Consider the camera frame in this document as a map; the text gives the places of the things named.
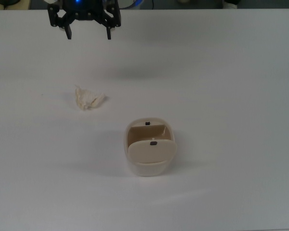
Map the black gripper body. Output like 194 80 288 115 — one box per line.
62 0 105 22

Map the small cream bin with lid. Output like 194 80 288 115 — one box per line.
123 116 179 178

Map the cream paper tissue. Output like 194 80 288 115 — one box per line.
74 84 106 111

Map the white and blue round object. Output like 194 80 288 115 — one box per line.
121 0 145 8

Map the white object beyond table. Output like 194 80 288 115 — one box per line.
222 0 242 8

